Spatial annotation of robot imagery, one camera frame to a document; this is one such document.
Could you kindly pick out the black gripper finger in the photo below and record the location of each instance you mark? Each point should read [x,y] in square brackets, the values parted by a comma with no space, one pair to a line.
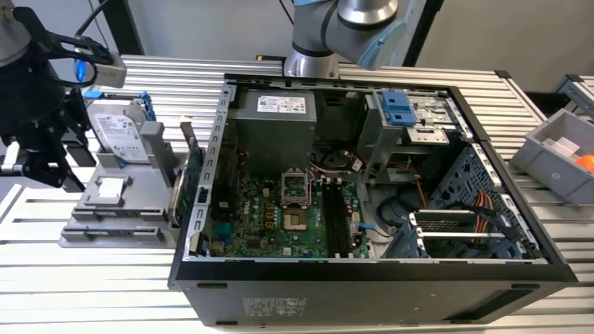
[76,118]
[46,153]

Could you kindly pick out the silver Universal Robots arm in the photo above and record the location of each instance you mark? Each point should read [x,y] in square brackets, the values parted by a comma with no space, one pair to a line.
[315,35]

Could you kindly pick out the black RAM slot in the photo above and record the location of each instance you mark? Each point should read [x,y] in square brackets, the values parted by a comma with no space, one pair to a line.
[330,219]
[341,219]
[346,219]
[335,219]

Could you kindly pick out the hard disk in blue carrier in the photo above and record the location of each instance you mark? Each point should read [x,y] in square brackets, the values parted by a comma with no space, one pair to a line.
[121,135]

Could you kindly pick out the silver CPU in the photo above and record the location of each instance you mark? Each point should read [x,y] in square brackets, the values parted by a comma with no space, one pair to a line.
[110,188]

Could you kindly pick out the grey parts rack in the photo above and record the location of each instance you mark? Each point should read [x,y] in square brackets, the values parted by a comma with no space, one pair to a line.
[139,195]

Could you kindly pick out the green graphics card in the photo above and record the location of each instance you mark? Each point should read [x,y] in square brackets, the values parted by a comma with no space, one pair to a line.
[187,188]

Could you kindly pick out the grey power supply unit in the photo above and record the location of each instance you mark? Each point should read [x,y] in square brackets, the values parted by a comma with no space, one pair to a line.
[274,139]

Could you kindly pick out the teal expansion slot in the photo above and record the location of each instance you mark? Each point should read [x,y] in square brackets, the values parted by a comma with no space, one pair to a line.
[223,233]

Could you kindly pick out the green motherboard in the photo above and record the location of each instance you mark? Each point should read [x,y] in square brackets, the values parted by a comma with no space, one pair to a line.
[259,222]

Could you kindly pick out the thin metal locking lever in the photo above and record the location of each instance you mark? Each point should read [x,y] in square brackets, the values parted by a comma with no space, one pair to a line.
[310,191]

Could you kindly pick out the CPU socket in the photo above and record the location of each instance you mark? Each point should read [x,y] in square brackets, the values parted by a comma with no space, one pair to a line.
[295,219]

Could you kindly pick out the blue plastic drive latch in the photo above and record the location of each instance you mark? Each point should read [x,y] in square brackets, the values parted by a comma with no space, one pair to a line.
[397,111]

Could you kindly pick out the open black PC case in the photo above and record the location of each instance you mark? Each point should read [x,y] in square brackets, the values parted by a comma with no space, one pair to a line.
[325,302]

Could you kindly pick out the metal disk bay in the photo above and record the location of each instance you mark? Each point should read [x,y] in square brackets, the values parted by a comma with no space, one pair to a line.
[445,226]

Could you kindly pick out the grey plastic bin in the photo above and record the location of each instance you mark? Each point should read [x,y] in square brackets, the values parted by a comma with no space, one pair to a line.
[552,174]

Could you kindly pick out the white block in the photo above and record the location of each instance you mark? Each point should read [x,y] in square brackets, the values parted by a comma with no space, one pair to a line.
[561,146]

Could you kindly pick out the orange ball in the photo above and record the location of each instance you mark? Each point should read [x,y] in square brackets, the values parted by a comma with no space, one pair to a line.
[585,163]

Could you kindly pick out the black frame post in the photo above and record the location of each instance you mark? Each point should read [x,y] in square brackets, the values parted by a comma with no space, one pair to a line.
[127,28]
[425,31]

